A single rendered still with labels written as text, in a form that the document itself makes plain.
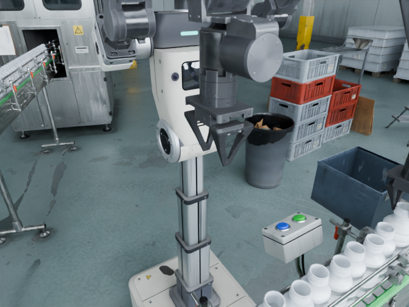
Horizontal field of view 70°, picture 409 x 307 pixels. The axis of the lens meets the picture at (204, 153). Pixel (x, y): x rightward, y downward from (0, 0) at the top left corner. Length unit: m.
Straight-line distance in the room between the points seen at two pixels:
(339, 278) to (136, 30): 0.69
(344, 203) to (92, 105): 3.36
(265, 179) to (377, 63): 5.64
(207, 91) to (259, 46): 0.11
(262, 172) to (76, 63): 2.57
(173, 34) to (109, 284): 1.65
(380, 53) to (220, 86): 7.60
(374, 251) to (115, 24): 0.75
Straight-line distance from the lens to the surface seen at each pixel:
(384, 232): 0.80
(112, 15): 0.74
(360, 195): 1.42
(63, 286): 2.25
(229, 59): 0.38
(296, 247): 0.80
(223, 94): 0.43
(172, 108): 0.93
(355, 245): 0.75
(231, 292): 1.72
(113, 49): 0.87
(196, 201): 1.17
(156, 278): 1.78
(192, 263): 1.38
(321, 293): 0.67
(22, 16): 4.05
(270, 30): 0.37
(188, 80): 0.91
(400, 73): 7.68
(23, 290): 2.34
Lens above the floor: 1.63
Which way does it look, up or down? 28 degrees down
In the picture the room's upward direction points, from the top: straight up
